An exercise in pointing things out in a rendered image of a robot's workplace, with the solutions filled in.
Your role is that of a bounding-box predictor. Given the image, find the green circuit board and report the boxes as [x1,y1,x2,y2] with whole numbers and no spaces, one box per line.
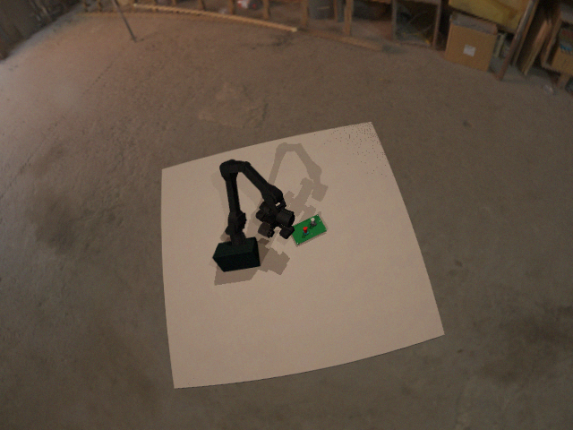
[292,214,327,245]

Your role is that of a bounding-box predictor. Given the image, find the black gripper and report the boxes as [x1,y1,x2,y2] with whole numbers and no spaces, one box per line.
[255,209,295,239]

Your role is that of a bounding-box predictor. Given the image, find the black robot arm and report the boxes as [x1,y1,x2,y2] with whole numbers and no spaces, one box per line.
[219,159,295,247]

